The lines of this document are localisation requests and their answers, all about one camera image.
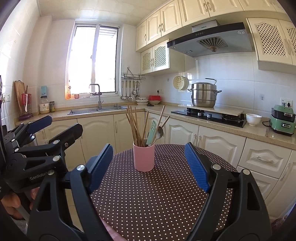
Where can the silver metal spoon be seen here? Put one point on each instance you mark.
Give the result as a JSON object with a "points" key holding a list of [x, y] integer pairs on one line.
{"points": [[158, 133]]}

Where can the white ceramic bowl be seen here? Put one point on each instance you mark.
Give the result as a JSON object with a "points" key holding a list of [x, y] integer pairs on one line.
{"points": [[253, 119]]}

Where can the white stacked bowls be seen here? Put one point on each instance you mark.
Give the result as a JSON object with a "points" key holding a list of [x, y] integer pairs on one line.
{"points": [[142, 101]]}

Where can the green electric cooker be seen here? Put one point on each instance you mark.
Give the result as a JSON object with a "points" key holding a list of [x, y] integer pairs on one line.
{"points": [[282, 120]]}

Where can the small dark jar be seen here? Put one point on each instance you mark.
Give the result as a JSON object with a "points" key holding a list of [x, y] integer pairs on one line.
{"points": [[52, 106]]}

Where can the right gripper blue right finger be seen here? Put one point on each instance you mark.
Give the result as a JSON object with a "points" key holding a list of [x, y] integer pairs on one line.
{"points": [[247, 217]]}

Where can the long wooden chopstick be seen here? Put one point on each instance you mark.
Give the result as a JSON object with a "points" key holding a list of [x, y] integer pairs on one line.
{"points": [[160, 117]]}

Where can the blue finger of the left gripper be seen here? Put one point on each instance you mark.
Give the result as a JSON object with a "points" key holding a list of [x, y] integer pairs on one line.
{"points": [[68, 137], [38, 125]]}

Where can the glass jar with blue lid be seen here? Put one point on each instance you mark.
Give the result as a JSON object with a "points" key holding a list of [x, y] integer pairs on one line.
{"points": [[44, 106]]}

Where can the red bowl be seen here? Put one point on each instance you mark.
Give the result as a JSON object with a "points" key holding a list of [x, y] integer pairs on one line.
{"points": [[154, 99]]}

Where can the kitchen window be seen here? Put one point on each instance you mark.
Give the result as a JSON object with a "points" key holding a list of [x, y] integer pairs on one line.
{"points": [[93, 57]]}

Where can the black gas stove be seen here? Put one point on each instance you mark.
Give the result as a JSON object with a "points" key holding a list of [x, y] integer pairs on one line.
{"points": [[232, 120]]}

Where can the wooden cutting board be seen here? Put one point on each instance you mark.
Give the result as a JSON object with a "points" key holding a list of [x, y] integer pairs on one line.
{"points": [[20, 90]]}

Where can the cream round steamer tray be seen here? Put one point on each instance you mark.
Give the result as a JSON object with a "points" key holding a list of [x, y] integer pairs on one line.
{"points": [[180, 82]]}

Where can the cream upper kitchen cabinets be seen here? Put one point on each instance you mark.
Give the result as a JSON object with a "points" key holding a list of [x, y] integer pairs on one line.
{"points": [[270, 26]]}

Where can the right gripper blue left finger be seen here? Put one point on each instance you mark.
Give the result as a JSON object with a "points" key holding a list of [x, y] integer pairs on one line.
{"points": [[50, 217]]}

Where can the cream lower kitchen cabinets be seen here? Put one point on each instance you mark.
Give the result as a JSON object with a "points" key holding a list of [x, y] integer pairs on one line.
{"points": [[268, 155]]}

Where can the person's left hand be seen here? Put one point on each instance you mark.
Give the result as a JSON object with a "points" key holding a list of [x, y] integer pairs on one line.
{"points": [[11, 202]]}

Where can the hanging utensil rack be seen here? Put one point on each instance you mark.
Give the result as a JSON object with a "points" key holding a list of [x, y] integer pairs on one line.
{"points": [[130, 86]]}

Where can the brown polka dot tablecloth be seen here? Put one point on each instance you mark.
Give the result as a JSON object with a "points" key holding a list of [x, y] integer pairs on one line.
{"points": [[162, 204]]}

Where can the light blue spatula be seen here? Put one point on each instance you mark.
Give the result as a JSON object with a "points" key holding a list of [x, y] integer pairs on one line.
{"points": [[152, 131]]}

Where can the chrome kitchen faucet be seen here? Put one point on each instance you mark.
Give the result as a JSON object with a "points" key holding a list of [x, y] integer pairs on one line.
{"points": [[98, 94]]}

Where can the grey range hood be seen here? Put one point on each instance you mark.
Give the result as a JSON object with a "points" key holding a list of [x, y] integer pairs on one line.
{"points": [[229, 38]]}

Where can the red kitchen tool set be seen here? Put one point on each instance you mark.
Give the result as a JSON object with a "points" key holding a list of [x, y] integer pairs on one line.
{"points": [[26, 99]]}

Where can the pink utensil holder cup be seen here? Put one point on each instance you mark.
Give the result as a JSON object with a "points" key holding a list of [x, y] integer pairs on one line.
{"points": [[143, 158]]}

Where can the stainless steel sink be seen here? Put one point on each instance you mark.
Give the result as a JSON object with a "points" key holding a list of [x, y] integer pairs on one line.
{"points": [[96, 110]]}

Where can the cream kitchen cabinets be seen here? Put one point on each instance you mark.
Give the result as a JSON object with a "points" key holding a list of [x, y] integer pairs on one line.
{"points": [[270, 26], [268, 155]]}

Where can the stainless steel steamer pot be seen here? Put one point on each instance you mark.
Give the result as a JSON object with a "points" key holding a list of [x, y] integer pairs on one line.
{"points": [[204, 94]]}

